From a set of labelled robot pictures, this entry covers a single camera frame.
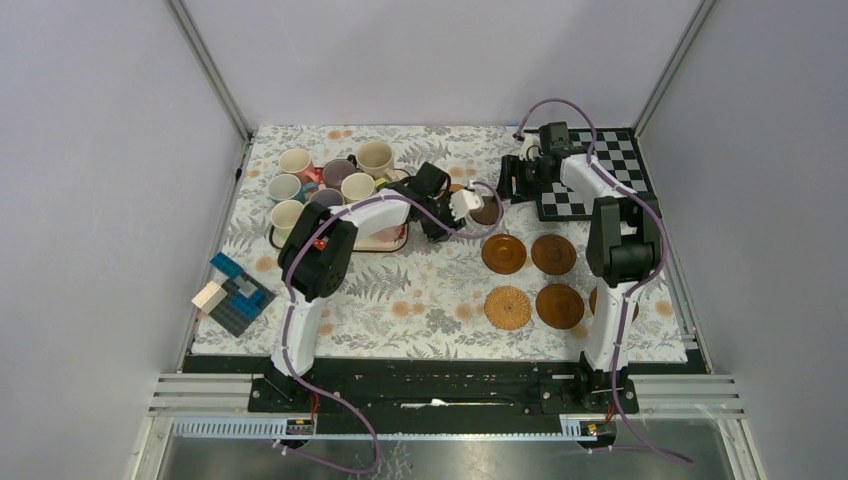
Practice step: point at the white cup pink front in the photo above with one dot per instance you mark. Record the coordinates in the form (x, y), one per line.
(391, 234)

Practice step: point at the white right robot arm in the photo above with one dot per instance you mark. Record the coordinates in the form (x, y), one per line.
(625, 248)

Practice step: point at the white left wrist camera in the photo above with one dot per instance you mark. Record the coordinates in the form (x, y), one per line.
(463, 202)

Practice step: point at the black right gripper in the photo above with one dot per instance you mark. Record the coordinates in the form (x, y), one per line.
(511, 166)

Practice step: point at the brown ridged wooden coaster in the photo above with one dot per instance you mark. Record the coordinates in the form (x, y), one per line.
(560, 306)

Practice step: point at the black white chessboard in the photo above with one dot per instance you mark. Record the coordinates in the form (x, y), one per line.
(601, 156)

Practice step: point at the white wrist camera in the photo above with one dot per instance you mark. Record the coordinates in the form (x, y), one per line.
(530, 148)
(463, 202)

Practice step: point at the blue block puzzle box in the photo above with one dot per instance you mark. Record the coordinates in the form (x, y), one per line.
(245, 298)

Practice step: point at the woven rattan coaster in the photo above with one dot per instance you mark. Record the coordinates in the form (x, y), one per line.
(507, 308)

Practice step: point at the white cup blue handle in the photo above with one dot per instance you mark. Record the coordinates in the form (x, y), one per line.
(286, 187)

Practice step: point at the white cup pink handle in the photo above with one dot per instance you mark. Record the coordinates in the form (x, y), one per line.
(299, 163)

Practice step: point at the white cup yellow handle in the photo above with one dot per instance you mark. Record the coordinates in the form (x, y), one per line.
(360, 186)

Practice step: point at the large cream cup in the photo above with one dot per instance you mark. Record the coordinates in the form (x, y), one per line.
(376, 158)

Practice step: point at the white cup green body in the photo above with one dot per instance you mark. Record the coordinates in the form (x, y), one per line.
(284, 217)

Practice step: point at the lilac cup centre front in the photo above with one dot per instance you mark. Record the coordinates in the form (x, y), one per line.
(327, 197)

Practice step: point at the cream tray with black rim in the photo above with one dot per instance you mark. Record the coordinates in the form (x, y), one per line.
(365, 244)

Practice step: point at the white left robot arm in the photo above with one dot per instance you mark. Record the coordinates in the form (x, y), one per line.
(316, 255)

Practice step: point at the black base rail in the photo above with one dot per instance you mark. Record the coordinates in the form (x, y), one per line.
(355, 396)

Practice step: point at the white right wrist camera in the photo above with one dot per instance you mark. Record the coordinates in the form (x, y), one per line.
(530, 148)

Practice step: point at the purple cup dark handle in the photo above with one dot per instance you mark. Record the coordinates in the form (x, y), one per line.
(337, 170)

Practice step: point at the dark walnut coaster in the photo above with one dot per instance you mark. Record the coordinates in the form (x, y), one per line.
(489, 214)

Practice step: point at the wooden block pieces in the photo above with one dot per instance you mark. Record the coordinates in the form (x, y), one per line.
(209, 297)

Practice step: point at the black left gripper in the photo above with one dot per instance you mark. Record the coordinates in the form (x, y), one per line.
(445, 201)

